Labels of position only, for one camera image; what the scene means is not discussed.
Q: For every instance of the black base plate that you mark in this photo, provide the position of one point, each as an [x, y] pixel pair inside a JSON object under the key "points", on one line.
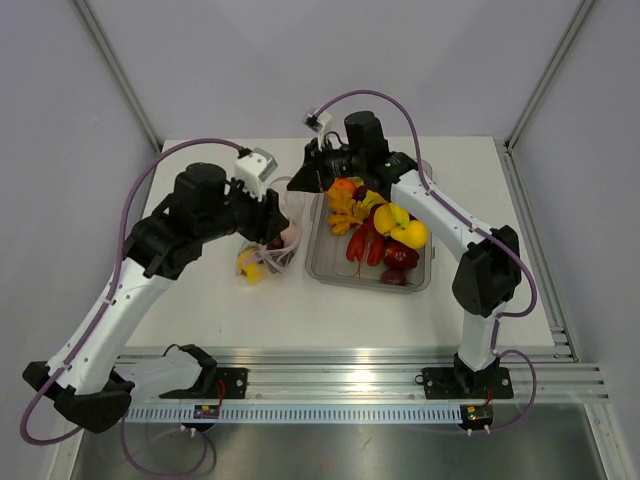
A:
{"points": [[449, 383], [228, 382]]}

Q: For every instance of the dark red grape bunch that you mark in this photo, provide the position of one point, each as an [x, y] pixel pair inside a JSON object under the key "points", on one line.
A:
{"points": [[278, 255]]}

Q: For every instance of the clear pink zip top bag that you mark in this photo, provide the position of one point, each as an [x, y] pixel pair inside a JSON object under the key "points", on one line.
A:
{"points": [[292, 205]]}

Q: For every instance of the slotted white cable duct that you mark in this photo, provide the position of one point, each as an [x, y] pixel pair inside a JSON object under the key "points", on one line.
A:
{"points": [[295, 414]]}

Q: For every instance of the aluminium frame post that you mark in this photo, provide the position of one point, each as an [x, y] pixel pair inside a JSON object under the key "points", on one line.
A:
{"points": [[544, 84], [96, 32]]}

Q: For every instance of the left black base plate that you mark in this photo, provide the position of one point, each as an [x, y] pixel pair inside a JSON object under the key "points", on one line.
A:
{"points": [[228, 382]]}

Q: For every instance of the red crayfish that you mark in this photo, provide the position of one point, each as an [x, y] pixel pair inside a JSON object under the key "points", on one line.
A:
{"points": [[365, 247]]}

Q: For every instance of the aluminium mounting rail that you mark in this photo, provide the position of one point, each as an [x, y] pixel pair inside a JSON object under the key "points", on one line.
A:
{"points": [[387, 375]]}

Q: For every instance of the dark red apple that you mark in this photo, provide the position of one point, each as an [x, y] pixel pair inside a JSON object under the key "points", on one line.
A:
{"points": [[393, 277]]}

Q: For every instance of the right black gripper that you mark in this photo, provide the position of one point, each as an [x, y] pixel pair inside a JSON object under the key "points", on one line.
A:
{"points": [[308, 179]]}

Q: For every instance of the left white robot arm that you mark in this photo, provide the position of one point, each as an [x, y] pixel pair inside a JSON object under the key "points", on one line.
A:
{"points": [[82, 380]]}

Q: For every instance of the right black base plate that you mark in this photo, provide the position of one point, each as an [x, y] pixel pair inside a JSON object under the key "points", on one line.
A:
{"points": [[449, 383]]}

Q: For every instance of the orange tangerine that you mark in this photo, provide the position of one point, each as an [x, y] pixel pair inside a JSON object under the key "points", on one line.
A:
{"points": [[343, 185]]}

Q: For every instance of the yellow bell pepper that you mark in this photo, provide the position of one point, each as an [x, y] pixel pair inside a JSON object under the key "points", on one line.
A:
{"points": [[248, 267]]}

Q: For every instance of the yellow lemon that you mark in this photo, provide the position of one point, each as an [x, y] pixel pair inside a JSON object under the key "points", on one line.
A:
{"points": [[383, 220]]}

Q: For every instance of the yellow banana bunch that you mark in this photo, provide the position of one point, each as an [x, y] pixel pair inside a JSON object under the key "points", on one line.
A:
{"points": [[372, 200]]}

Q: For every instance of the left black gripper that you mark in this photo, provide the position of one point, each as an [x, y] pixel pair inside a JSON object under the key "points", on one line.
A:
{"points": [[266, 217]]}

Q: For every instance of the red bell pepper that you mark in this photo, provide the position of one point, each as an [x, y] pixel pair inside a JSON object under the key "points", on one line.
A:
{"points": [[400, 257]]}

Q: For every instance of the right aluminium frame post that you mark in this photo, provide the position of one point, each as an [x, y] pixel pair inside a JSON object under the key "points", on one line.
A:
{"points": [[544, 84]]}

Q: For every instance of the pink egg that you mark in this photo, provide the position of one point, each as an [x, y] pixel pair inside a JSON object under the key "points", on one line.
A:
{"points": [[291, 235]]}

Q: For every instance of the clear plastic food container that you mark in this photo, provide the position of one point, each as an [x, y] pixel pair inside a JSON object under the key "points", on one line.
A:
{"points": [[326, 259]]}

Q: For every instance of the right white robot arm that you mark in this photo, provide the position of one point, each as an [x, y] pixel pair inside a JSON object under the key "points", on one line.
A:
{"points": [[488, 271]]}

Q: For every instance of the left aluminium frame post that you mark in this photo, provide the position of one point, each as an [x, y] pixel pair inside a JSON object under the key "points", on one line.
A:
{"points": [[96, 32]]}

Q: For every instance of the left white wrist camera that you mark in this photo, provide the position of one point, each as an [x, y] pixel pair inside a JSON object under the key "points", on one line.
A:
{"points": [[253, 169]]}

